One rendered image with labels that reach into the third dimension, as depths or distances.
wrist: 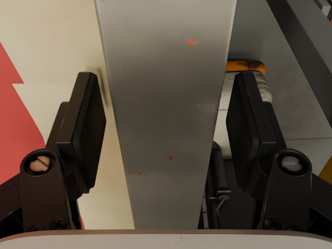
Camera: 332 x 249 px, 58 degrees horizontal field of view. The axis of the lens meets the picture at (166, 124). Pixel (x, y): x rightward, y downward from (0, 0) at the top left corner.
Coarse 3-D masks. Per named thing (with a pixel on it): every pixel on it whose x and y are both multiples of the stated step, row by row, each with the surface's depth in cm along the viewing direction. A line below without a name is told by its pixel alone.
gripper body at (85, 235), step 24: (0, 240) 7; (24, 240) 7; (48, 240) 7; (72, 240) 7; (96, 240) 7; (120, 240) 7; (144, 240) 7; (168, 240) 7; (192, 240) 7; (216, 240) 7; (240, 240) 7; (264, 240) 7; (288, 240) 7; (312, 240) 7
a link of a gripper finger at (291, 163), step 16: (272, 160) 9; (288, 160) 10; (304, 160) 10; (272, 176) 9; (288, 176) 9; (304, 176) 9; (272, 192) 9; (288, 192) 9; (304, 192) 9; (256, 208) 11; (272, 208) 8; (288, 208) 8; (304, 208) 8; (256, 224) 10; (272, 224) 8; (288, 224) 8; (304, 224) 8
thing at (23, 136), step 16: (0, 96) 15; (16, 96) 15; (0, 112) 16; (16, 112) 16; (0, 128) 16; (16, 128) 16; (32, 128) 16; (0, 144) 17; (16, 144) 17; (32, 144) 17; (0, 160) 19; (16, 160) 19; (0, 176) 20
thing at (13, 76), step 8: (0, 48) 13; (0, 56) 13; (8, 56) 13; (0, 64) 13; (8, 64) 13; (0, 72) 14; (8, 72) 14; (16, 72) 14; (0, 80) 14; (8, 80) 14; (16, 80) 14
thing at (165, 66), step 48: (96, 0) 8; (144, 0) 8; (192, 0) 8; (144, 48) 9; (192, 48) 9; (144, 96) 10; (192, 96) 10; (144, 144) 12; (192, 144) 12; (144, 192) 15; (192, 192) 15
